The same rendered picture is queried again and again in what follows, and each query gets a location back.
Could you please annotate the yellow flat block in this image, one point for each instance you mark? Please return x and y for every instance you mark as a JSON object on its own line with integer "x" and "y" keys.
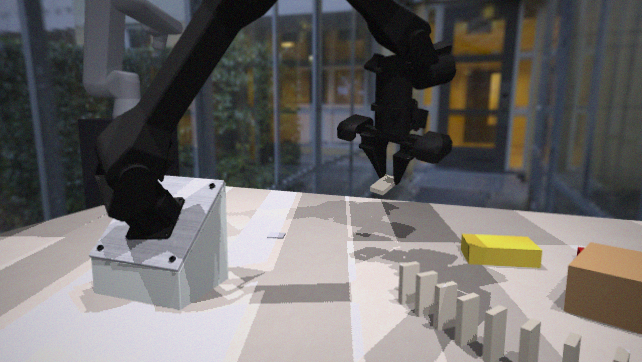
{"x": 483, "y": 249}

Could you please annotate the tan rectangular block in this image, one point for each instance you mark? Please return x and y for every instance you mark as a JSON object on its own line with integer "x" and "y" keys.
{"x": 604, "y": 284}

